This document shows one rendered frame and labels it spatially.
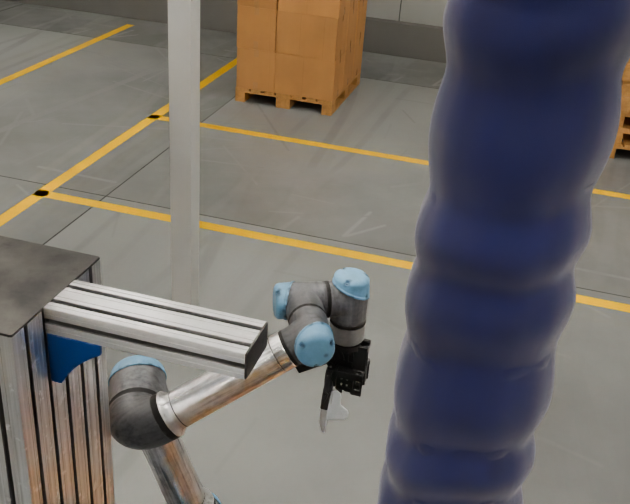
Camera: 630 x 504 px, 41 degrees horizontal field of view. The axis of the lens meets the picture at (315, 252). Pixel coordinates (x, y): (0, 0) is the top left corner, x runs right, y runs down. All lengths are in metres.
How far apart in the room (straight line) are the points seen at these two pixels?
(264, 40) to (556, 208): 7.38
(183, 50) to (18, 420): 3.12
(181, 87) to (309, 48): 4.05
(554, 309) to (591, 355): 3.99
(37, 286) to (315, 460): 2.84
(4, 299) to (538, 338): 0.76
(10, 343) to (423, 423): 0.59
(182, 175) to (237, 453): 1.46
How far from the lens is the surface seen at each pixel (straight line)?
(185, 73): 4.28
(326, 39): 8.18
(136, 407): 1.66
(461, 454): 1.27
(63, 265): 1.40
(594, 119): 1.05
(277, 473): 3.97
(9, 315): 1.28
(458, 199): 1.09
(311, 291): 1.67
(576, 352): 5.14
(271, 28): 8.33
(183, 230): 4.61
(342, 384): 1.81
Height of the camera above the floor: 2.70
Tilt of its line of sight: 28 degrees down
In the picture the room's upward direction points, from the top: 4 degrees clockwise
